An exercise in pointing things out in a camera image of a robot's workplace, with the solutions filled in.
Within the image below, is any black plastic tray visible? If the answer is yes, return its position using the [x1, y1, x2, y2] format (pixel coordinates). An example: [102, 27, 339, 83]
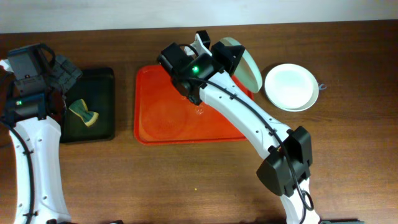
[60, 67, 116, 144]

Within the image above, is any yellow green sponge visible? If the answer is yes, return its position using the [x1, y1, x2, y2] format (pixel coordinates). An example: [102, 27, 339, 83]
[68, 99, 99, 127]

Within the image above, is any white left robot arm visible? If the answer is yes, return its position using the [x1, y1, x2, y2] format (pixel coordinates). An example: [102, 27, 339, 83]
[1, 43, 83, 223]

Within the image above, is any white plate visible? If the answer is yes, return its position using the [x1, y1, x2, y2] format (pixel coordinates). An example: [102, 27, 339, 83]
[264, 63, 320, 112]

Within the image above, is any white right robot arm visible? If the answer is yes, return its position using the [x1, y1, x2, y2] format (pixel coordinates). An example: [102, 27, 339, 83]
[157, 30, 321, 223]

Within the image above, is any red serving tray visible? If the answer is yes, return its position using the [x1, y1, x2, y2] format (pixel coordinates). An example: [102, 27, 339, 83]
[134, 65, 246, 145]

